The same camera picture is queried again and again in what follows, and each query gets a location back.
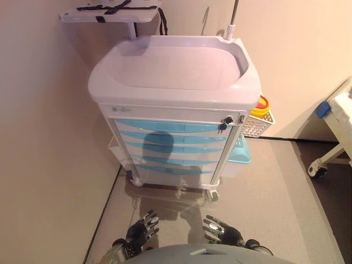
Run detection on blue-fronted cart drawer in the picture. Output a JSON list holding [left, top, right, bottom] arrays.
[[119, 130, 229, 146], [123, 141, 225, 155], [129, 153, 221, 166], [133, 164, 218, 177], [114, 118, 231, 139]]

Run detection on white hospital bed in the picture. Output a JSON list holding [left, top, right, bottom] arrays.
[[295, 76, 352, 179]]

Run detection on white bed caster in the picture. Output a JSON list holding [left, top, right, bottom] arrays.
[[307, 162, 328, 180]]

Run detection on light blue waste bin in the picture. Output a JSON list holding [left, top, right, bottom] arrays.
[[227, 137, 252, 178]]

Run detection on metal IV pole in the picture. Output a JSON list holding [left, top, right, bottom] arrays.
[[225, 0, 239, 42]]

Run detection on white mesh basket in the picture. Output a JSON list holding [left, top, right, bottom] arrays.
[[241, 109, 276, 138]]

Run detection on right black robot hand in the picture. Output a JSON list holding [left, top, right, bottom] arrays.
[[202, 214, 245, 246]]

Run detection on blue bed clip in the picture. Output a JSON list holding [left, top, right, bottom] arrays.
[[315, 101, 331, 119]]

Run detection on black strap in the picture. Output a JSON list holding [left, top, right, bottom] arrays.
[[76, 0, 169, 36]]

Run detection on grey robot torso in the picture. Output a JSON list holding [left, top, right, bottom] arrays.
[[125, 243, 300, 264]]

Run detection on white side shelf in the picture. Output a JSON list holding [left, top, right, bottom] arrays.
[[58, 0, 160, 39]]

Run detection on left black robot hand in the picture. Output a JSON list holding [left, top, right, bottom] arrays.
[[125, 210, 161, 255]]

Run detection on yellow sharps container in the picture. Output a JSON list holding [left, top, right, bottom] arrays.
[[249, 95, 272, 119]]

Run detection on black cart keys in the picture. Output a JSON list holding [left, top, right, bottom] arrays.
[[218, 116, 234, 133]]

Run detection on white medical cart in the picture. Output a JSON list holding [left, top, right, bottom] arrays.
[[87, 35, 262, 203]]

